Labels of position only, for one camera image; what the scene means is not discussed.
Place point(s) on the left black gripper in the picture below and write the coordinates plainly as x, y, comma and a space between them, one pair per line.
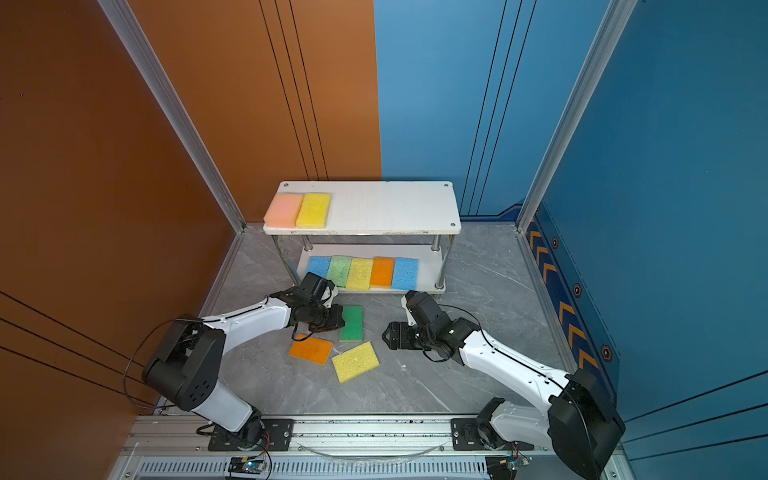
337, 320

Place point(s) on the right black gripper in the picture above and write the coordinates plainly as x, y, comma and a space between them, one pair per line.
402, 343

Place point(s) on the dark green sponge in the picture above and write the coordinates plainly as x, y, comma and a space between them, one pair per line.
353, 330

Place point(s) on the light green sponge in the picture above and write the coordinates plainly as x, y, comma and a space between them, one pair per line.
338, 270

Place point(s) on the pale yellow sponge row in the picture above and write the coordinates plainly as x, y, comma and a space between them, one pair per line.
360, 272

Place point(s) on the blue sponge row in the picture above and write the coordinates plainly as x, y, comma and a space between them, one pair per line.
319, 265
405, 274

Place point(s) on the orange sponge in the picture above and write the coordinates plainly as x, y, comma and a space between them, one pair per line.
312, 349
382, 272

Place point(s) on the bright yellow sponge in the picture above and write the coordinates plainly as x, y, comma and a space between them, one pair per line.
313, 211

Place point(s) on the pink sponge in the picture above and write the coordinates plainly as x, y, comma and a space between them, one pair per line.
283, 211

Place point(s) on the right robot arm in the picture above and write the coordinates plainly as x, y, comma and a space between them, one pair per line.
570, 414

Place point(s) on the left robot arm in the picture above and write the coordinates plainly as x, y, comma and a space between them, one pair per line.
186, 364

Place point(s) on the white two-tier shelf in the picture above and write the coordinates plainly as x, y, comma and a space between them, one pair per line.
417, 220

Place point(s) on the pale yellow sponge tilted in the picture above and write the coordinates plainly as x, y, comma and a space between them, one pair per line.
355, 362

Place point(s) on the green circuit board left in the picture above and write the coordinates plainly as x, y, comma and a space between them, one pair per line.
248, 467

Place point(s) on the circuit board right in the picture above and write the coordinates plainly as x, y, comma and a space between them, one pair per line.
505, 467

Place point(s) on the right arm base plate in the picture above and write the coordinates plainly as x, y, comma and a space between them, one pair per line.
468, 435

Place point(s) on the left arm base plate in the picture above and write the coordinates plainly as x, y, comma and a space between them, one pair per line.
270, 434

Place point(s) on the aluminium front rail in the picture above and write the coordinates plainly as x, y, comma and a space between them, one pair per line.
407, 446

